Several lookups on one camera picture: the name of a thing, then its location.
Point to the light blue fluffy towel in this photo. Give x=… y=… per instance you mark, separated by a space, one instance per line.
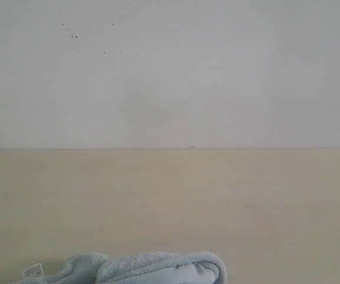
x=152 y=267

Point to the white printed label sticker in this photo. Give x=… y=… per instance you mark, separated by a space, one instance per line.
x=33 y=271

